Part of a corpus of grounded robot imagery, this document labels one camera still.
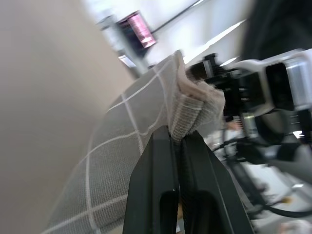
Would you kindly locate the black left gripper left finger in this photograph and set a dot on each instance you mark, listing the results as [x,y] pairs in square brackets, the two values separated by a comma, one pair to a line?
[152,175]

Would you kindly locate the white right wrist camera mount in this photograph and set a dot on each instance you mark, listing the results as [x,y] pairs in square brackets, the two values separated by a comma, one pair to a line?
[253,65]

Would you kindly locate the dark monitor with pink screen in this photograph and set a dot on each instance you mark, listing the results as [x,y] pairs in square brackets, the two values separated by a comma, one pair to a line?
[139,28]

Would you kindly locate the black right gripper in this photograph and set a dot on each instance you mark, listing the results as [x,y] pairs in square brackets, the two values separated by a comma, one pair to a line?
[231,85]

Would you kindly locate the large dark rounded shape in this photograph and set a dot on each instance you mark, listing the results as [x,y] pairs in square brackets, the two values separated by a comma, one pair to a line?
[280,26]

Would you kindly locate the grey plaid fabric pouch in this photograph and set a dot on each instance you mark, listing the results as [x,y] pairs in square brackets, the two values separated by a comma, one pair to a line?
[109,146]

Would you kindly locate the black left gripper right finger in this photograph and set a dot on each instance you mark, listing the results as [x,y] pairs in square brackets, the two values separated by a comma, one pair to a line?
[207,185]

